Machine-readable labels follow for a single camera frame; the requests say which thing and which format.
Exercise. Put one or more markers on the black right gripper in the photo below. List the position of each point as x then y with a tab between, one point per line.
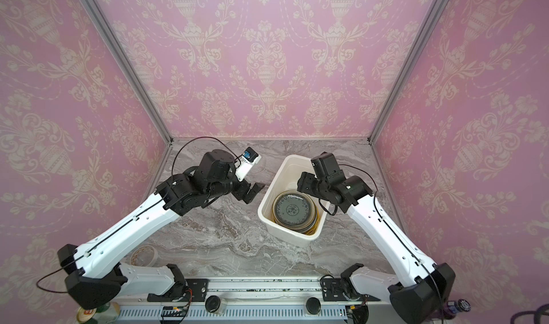
306	185

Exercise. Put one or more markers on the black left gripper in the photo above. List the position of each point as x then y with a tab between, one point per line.
243	192

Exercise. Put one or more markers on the white plastic bin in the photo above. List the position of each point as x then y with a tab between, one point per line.
286	180

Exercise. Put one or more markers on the cream plate with leaf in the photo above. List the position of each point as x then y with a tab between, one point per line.
310	229

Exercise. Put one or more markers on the clear glass plate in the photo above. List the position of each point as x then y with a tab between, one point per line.
260	164
293	210

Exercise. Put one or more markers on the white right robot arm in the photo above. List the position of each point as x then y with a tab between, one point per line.
419	288

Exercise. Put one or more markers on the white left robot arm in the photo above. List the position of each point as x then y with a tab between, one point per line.
95	272

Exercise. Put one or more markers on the roll of tape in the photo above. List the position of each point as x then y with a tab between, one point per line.
144	256

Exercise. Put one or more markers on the green drink can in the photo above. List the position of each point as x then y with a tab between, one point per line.
105	314

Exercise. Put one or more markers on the purple drink bottle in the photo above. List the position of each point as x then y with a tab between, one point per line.
452	308

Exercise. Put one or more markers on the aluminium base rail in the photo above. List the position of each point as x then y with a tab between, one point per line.
298	299

